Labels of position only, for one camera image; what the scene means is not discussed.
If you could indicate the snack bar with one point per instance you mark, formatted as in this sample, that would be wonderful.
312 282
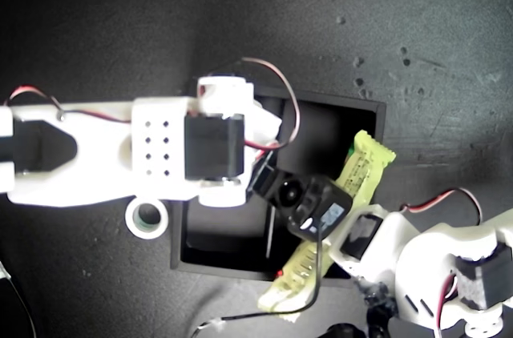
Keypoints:
360 166

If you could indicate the black tray with wells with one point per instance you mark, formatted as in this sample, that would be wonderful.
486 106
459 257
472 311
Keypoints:
320 133

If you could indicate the white tape roll green core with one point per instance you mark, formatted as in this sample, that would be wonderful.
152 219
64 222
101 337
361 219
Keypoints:
132 222

